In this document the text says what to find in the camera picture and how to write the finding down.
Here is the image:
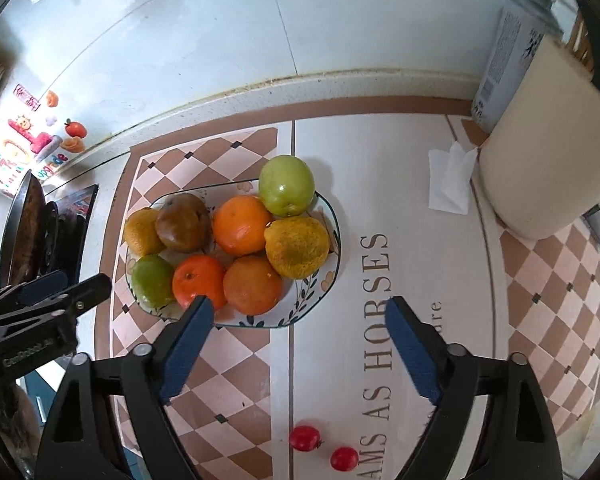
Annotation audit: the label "blue cabinet front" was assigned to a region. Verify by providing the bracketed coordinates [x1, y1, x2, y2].
[17, 360, 63, 426]

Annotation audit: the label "deep orange mandarin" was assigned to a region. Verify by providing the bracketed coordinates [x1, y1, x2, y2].
[172, 254, 228, 311]

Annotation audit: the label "white tin canister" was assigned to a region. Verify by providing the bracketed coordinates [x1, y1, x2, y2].
[471, 0, 563, 135]

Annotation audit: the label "black wok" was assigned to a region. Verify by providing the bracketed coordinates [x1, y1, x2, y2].
[0, 169, 48, 291]

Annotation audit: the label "bundle of wooden chopsticks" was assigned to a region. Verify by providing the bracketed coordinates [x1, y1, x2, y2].
[564, 10, 597, 81]

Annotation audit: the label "brownish orange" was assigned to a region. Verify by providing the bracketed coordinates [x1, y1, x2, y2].
[223, 255, 284, 316]

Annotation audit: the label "brown pear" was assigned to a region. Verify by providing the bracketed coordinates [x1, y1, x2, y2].
[155, 192, 213, 253]

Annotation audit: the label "oval deer print plate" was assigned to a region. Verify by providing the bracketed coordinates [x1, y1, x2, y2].
[125, 180, 342, 330]

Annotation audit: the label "yellow pear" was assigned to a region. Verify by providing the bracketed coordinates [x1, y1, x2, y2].
[264, 216, 331, 281]

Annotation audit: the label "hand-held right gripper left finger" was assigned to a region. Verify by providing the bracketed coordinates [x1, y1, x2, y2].
[34, 295, 216, 480]

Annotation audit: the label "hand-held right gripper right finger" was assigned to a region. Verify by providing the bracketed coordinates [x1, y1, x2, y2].
[384, 295, 565, 480]

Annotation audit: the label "colourful wall stickers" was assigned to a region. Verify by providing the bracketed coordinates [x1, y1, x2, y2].
[0, 84, 88, 198]

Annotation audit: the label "white tissue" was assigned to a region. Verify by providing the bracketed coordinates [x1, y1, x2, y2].
[427, 141, 479, 216]

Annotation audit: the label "black gas stove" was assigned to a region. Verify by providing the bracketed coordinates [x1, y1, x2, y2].
[35, 184, 100, 281]

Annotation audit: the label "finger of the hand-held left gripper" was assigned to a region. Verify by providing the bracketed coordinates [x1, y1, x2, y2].
[0, 273, 113, 328]
[0, 269, 70, 313]

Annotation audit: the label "red cherry tomato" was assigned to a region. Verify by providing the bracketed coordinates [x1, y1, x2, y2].
[330, 446, 359, 472]
[288, 425, 325, 452]

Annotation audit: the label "yellow lemon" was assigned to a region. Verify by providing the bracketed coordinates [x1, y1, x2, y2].
[123, 207, 166, 257]

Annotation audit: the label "checkered table mat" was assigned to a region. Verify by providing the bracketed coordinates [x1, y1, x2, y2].
[94, 95, 600, 480]

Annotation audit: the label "person's left forearm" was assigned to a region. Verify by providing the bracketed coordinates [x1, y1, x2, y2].
[0, 385, 43, 466]

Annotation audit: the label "cream utensil holder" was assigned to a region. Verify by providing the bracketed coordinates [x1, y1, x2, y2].
[478, 35, 600, 241]

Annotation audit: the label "reddish green apple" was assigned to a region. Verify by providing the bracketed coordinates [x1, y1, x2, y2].
[131, 254, 177, 309]

